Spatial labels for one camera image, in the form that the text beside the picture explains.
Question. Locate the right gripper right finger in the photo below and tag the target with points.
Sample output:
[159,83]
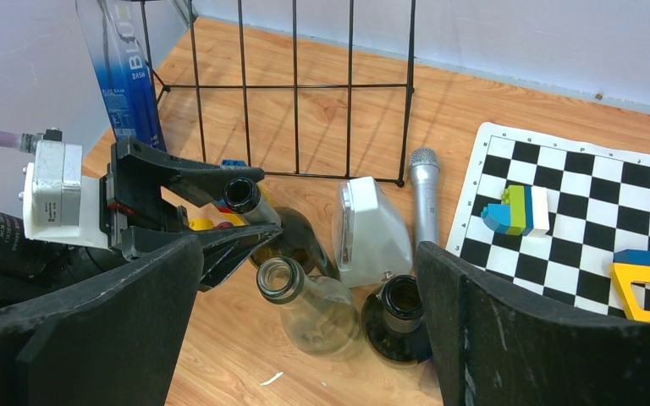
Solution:
[496,343]

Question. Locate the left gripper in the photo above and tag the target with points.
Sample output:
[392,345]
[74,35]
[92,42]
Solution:
[132,209]

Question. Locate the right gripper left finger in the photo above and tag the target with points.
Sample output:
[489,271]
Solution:
[113,339]

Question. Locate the dark green wine bottle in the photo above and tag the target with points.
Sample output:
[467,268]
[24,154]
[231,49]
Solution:
[297,239]

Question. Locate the clear champagne bottle black label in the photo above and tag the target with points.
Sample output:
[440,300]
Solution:
[319,314]

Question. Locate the blue square bottle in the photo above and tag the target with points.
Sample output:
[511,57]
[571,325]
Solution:
[115,38]

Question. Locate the green wine bottle cream label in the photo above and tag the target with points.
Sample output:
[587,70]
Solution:
[392,318]

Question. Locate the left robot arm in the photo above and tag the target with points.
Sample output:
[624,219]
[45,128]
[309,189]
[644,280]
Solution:
[32,268]

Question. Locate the yellow blue toy car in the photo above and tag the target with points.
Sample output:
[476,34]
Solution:
[226,218]

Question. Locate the blue red yellow block tower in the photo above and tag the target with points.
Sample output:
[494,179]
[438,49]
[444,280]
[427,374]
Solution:
[233,163]

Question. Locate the blue green white block cluster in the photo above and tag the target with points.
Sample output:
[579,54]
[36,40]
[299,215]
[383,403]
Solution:
[522,211]

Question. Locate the white metronome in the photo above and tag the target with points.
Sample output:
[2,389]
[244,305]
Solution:
[371,242]

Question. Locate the checkered chess mat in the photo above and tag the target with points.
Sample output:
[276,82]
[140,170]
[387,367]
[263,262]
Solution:
[598,204]

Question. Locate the silver microphone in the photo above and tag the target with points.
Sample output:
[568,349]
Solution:
[424,171]

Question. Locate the black wire wine rack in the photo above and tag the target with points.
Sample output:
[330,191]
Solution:
[188,14]

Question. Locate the yellow blue block frame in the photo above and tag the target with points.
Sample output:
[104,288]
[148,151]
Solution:
[630,276]

